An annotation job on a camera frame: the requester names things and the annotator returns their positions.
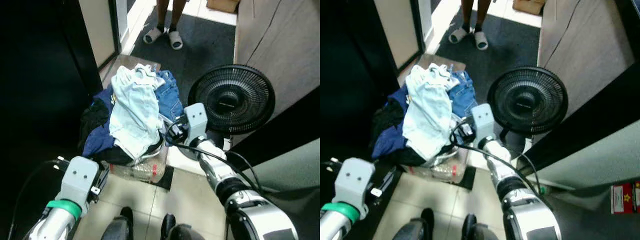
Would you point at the black floor fan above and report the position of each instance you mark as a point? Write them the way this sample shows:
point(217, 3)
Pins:
point(527, 100)
point(232, 100)

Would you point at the brown cardboard box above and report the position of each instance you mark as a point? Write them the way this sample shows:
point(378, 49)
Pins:
point(529, 5)
point(222, 5)

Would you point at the person's left leg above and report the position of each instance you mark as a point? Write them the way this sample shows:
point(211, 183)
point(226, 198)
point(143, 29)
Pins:
point(178, 14)
point(482, 14)

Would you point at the navy blue garment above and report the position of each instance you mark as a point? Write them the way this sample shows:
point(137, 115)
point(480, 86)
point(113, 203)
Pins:
point(387, 137)
point(97, 137)

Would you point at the black garment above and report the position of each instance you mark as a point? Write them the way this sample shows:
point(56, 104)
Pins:
point(382, 117)
point(92, 117)

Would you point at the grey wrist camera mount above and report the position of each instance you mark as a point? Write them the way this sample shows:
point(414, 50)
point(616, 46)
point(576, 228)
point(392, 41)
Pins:
point(482, 122)
point(355, 185)
point(80, 180)
point(196, 122)

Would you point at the red warning sticker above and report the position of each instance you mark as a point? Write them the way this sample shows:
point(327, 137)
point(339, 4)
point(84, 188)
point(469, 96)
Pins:
point(625, 198)

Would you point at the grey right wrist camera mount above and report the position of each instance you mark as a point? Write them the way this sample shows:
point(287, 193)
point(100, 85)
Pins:
point(196, 122)
point(482, 122)

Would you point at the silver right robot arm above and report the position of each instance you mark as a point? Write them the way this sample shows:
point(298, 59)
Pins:
point(240, 195)
point(520, 195)

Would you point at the clear plastic laundry basket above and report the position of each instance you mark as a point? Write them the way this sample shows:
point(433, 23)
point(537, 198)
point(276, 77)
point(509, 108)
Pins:
point(445, 167)
point(145, 167)

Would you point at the person's leg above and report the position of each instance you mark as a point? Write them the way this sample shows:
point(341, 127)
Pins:
point(482, 14)
point(467, 12)
point(178, 14)
point(161, 12)

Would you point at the dark grey floor mat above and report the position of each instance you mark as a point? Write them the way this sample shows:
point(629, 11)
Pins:
point(200, 45)
point(505, 45)

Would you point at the black robot foot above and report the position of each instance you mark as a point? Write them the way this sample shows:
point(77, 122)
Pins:
point(119, 227)
point(415, 227)
point(182, 232)
point(480, 232)

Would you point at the light blue shirt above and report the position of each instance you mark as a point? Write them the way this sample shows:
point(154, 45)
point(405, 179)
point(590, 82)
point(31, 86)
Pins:
point(427, 115)
point(135, 115)

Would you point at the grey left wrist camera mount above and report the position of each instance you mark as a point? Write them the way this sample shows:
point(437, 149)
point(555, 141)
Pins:
point(355, 185)
point(80, 180)

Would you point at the beige door with black frame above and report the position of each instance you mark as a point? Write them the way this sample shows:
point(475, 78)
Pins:
point(395, 30)
point(97, 30)

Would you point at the blue denim jeans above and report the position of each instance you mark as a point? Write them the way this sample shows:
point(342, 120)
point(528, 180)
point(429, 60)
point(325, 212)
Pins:
point(464, 95)
point(170, 97)

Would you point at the light wooden cabinet panel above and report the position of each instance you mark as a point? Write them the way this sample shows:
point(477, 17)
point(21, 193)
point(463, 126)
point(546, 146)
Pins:
point(585, 45)
point(280, 45)

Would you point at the black robot left foot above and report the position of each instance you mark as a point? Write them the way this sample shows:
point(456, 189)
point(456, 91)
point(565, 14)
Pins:
point(415, 227)
point(119, 227)

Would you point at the person's right leg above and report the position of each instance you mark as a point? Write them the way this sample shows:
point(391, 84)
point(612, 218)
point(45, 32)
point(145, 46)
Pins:
point(161, 12)
point(467, 12)

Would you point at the black robot right foot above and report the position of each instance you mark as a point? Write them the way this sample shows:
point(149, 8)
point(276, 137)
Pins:
point(182, 232)
point(480, 232)

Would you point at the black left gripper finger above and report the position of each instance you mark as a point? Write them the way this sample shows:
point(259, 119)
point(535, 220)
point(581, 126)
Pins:
point(391, 181)
point(106, 175)

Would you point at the white slipper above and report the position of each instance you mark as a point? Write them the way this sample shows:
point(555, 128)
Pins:
point(457, 35)
point(152, 35)
point(480, 40)
point(175, 40)

